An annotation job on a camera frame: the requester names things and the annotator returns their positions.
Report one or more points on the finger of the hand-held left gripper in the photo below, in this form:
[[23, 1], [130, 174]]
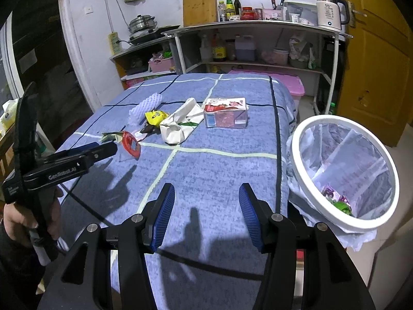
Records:
[[103, 153], [92, 145]]

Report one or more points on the green plastic bottle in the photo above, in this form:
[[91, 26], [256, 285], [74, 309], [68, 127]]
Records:
[[332, 108]]

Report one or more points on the blue plaid blanket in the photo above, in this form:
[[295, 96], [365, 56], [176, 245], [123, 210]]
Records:
[[209, 174]]

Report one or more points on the brown sauce bottle red cap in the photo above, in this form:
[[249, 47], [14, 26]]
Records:
[[218, 50]]

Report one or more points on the dark soy sauce bottle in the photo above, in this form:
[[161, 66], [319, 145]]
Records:
[[237, 5]]

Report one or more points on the white kitchen shelf unit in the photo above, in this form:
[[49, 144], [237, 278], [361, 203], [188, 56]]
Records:
[[245, 25]]

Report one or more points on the pink round container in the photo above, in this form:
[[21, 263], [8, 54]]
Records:
[[280, 56]]

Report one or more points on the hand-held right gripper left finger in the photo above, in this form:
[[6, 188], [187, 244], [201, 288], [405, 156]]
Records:
[[164, 219]]

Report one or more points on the yellow power strip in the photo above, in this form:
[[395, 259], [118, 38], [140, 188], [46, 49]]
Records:
[[115, 43]]

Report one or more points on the bright green wrapper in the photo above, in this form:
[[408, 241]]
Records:
[[343, 207]]

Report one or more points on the red sauce jar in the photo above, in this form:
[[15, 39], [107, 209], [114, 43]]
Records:
[[247, 13]]

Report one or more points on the dark drinking bottle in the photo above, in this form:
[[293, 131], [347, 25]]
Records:
[[328, 55]]

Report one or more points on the bundle of plastic bags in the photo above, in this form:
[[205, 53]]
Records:
[[300, 51]]

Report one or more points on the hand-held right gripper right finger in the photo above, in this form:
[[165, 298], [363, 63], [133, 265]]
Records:
[[250, 221]]

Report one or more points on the green snack wrapper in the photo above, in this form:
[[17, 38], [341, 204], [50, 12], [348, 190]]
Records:
[[109, 136]]

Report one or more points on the stainless steel pot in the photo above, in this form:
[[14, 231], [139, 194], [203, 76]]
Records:
[[142, 24]]

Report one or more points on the white plastic jug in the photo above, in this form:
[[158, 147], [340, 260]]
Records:
[[205, 50]]

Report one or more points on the black pan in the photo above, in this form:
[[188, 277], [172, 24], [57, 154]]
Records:
[[134, 65]]

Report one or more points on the white paper bag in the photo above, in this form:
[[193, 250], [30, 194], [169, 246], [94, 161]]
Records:
[[176, 129]]

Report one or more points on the kitchen knife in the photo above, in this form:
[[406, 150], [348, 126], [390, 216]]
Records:
[[273, 1], [282, 1]]

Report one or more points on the clear plastic cup red lid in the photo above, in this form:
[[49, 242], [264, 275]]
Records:
[[130, 142]]

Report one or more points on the purple liquid jug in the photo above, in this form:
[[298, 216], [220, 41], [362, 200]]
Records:
[[246, 50]]

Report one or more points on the wooden cutting board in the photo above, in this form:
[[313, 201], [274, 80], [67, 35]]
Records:
[[199, 5]]

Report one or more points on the white electric kettle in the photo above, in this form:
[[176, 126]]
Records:
[[329, 13]]

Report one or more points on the wooden chair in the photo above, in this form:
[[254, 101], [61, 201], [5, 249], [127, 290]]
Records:
[[5, 155]]

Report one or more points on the pink lidded storage box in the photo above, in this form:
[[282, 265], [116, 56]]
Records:
[[287, 82]]

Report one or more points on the purple snack wrapper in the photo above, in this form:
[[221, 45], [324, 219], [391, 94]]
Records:
[[330, 193]]

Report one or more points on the pink knife holder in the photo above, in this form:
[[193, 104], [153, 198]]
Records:
[[272, 14]]

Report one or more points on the pink drink carton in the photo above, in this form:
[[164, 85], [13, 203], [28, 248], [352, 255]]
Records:
[[226, 116]]

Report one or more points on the small white side shelf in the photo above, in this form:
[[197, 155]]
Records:
[[142, 49]]

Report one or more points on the white foam net sleeve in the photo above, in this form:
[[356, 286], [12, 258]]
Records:
[[145, 105]]

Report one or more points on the person's left forearm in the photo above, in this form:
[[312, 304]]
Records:
[[16, 268]]

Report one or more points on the pink plastic basket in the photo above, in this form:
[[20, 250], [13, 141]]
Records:
[[161, 65]]

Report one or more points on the small glass jar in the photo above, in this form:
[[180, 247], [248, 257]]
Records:
[[258, 14]]

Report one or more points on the brown glass jar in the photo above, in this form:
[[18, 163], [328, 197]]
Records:
[[230, 51]]

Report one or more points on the clear plastic storage box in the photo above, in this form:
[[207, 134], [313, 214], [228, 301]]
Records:
[[301, 13]]

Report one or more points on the yellow wooden door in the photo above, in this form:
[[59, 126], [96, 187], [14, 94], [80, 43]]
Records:
[[377, 71]]

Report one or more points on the person's left hand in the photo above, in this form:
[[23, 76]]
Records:
[[16, 222]]

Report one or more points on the dark snack wrapper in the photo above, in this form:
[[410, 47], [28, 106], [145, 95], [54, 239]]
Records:
[[150, 129]]

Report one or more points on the white round trash bin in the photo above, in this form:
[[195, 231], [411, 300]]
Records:
[[300, 174]]

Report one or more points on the pink plastic bag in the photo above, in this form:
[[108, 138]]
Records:
[[267, 56]]

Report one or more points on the yellow snack wrapper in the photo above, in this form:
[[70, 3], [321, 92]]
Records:
[[155, 117]]

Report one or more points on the white wall switch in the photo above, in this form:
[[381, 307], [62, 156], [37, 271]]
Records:
[[89, 9]]

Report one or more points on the black induction cooker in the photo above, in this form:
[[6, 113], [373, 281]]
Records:
[[151, 34]]

